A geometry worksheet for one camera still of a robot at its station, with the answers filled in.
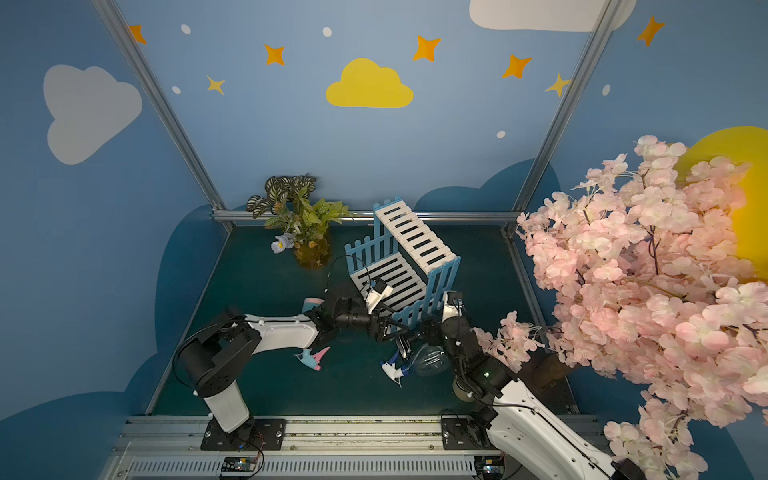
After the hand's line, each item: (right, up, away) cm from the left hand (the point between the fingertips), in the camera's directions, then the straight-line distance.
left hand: (404, 318), depth 81 cm
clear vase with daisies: (-30, +29, +8) cm, 43 cm away
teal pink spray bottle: (-27, -14, +5) cm, 31 cm away
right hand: (+10, +3, -1) cm, 11 cm away
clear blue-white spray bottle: (+7, -11, 0) cm, 13 cm away
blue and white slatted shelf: (+2, +14, +27) cm, 31 cm away
